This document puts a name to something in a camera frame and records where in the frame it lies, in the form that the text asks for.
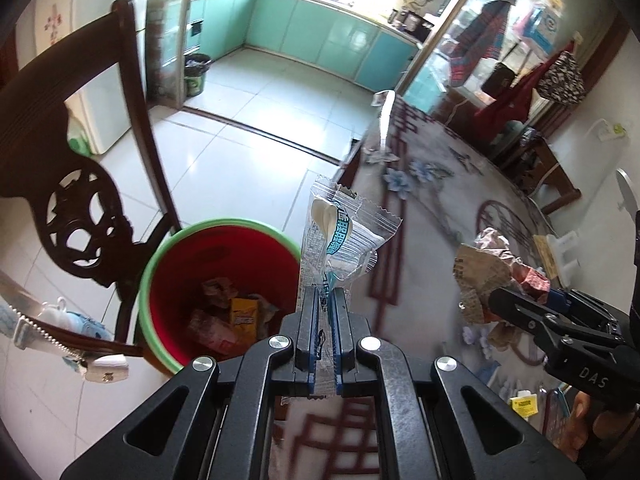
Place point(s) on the black shoulder bag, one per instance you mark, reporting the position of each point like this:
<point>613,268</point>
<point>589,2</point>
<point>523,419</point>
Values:
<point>499,80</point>

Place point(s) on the crumpled white paper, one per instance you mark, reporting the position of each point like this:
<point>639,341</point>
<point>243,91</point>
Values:
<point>477,340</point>

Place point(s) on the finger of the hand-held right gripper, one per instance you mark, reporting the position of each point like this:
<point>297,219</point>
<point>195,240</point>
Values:
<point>560,301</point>
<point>520,310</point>

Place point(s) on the blue cartoon hanging bag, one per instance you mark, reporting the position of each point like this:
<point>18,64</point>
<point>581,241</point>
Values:
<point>545,25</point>

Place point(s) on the lettered fabric bag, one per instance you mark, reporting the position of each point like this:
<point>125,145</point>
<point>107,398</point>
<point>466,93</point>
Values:
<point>562,80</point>

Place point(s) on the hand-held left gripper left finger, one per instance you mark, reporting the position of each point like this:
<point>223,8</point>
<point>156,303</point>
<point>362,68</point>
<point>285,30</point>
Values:
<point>312,322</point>

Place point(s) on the green kitchen bin black bag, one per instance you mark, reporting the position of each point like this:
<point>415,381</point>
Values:
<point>196,82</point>

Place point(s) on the teal base cabinets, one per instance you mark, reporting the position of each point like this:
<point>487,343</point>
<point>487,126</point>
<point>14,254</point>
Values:
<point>310,30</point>

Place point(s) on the white refrigerator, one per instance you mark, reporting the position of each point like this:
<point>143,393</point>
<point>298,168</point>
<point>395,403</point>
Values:
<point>100,110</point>

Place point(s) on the white and blue fabric item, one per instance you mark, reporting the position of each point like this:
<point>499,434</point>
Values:
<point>75,321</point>

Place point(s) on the plaid towel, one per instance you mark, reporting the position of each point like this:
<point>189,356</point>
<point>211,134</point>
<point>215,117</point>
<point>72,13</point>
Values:
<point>480,35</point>

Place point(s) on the red bucket green rim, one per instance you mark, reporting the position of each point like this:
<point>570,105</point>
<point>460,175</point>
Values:
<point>200,260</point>

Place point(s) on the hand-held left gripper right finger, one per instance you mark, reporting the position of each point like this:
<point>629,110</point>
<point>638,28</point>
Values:
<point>340,322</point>

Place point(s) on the pink wrapper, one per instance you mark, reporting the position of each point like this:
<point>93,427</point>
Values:
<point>532,280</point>

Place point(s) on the brown printed packet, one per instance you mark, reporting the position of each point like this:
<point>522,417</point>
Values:
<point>480,280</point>

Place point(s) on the white desk lamp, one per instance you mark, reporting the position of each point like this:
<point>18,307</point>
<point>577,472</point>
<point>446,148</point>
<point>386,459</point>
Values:
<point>567,255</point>

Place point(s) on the carved dark wooden chair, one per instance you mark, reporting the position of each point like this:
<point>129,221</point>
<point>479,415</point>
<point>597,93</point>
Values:
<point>75,200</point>

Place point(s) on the crumpled silver wrapper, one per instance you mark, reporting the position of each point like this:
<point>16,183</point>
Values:
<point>492,240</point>

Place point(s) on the glass sliding door panel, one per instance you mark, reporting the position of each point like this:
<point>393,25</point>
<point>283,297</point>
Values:
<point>167,60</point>
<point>440,75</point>

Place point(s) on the crumpled brown wrapper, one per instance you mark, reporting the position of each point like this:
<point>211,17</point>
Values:
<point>217,290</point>

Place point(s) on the dark red garment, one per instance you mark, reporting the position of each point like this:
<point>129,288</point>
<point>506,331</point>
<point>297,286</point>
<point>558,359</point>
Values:
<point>510,105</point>

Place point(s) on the clear blue-label wrapper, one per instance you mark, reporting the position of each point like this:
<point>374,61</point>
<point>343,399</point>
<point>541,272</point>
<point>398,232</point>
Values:
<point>340,240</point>

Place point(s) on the person's right hand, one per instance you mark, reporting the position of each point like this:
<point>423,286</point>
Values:
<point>607,425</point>

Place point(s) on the floral printed tablecloth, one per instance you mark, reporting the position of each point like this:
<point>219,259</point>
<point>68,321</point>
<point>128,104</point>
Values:
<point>430,240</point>

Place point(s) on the red snack wrapper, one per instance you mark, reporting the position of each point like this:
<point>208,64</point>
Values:
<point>210,330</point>

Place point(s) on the white power strip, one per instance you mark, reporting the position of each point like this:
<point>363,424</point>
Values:
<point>612,132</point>

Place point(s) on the yellow card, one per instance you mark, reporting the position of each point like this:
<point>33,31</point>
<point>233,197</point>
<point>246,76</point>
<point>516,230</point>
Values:
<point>522,405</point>

